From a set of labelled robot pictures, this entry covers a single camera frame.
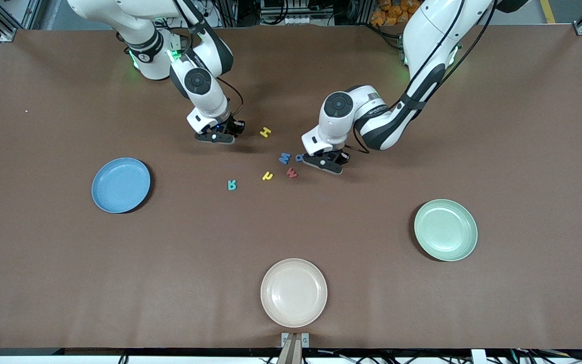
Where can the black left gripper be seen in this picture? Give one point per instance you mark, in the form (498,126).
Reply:
(342,156)

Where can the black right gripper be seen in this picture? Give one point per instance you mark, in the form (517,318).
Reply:
(236,126)

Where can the pink foam lowercase m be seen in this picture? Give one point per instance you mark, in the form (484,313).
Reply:
(292,173)

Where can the yellow foam uppercase H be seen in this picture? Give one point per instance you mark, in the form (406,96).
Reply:
(265,132)

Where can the yellow foam lowercase h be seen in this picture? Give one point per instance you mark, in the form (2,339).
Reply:
(267,176)

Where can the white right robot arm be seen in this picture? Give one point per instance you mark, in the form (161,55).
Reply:
(210,98)

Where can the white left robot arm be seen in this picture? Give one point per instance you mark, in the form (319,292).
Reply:
(331,129)

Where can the blue foam uppercase M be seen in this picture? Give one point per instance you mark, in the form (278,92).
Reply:
(284,158)

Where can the blue plate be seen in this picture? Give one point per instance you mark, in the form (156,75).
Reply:
(120,185)

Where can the beige plate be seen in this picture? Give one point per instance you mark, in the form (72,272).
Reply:
(294,292)

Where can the green plate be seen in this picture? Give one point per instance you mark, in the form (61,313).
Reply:
(445,230)

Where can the brown table cover sheet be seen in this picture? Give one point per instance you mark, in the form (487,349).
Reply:
(372,303)

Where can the black electronics rack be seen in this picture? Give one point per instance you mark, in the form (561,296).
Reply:
(296,12)

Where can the pile of orange objects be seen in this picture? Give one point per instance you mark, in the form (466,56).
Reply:
(392,12)

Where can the aluminium beam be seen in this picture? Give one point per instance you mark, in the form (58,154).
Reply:
(291,354)

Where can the silver metal bracket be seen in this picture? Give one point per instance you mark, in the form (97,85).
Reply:
(305,339)

